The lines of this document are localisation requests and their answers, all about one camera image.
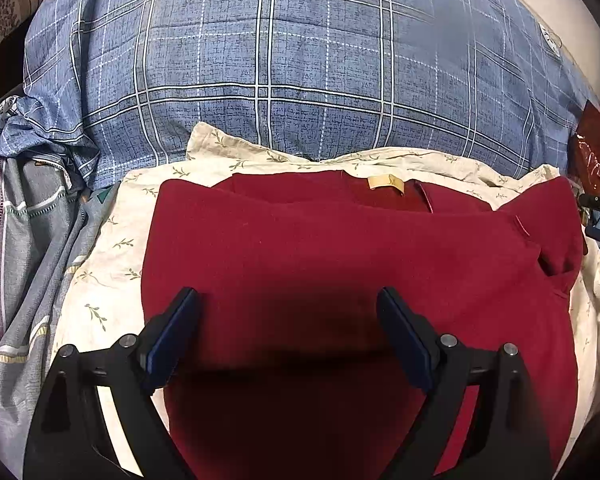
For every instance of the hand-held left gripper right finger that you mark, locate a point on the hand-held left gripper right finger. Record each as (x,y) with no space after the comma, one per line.
(405,335)

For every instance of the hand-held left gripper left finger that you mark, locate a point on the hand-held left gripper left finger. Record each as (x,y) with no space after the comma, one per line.
(176,330)

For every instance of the dark red sweater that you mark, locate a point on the dark red sweater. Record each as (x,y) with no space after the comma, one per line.
(305,250)

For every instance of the red plastic bag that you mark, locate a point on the red plastic bag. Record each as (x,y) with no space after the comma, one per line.
(595,155)

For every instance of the cream leaf-print bed sheet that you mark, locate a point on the cream leaf-print bed sheet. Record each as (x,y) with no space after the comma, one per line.
(105,270)

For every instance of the grey plaid cloth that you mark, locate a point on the grey plaid cloth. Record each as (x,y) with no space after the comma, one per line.
(30,240)

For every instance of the blue plaid quilt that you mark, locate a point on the blue plaid quilt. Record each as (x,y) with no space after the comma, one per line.
(280,60)

